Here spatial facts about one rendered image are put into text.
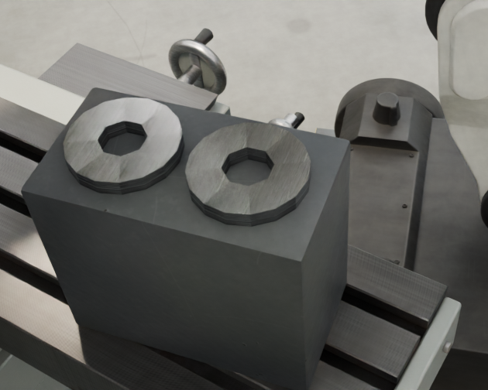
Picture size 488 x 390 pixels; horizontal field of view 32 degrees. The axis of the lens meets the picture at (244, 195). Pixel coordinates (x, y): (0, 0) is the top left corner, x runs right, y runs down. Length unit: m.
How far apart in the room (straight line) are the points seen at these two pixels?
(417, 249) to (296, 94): 1.15
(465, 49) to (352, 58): 1.53
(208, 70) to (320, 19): 1.23
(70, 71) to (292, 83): 1.16
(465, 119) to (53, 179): 0.61
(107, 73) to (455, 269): 0.61
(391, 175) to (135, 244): 0.80
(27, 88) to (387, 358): 0.67
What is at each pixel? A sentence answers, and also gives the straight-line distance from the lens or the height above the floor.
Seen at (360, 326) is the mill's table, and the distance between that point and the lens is 0.75.
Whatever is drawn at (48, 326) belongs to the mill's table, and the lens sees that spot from 0.79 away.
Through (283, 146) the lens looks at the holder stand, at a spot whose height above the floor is 1.17.
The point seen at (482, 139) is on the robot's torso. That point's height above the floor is 0.80.
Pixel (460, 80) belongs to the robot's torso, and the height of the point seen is 0.94.
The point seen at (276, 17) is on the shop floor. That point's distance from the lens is 2.65.
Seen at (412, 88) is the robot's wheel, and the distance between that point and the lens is 1.52.
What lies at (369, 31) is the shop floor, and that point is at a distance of 2.59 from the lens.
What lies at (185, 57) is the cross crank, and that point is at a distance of 1.45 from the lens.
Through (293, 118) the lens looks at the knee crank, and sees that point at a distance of 1.51.
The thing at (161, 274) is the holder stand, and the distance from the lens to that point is 0.64.
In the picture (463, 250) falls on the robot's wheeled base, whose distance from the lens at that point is 1.31.
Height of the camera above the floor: 1.60
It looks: 49 degrees down
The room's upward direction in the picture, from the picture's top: 7 degrees counter-clockwise
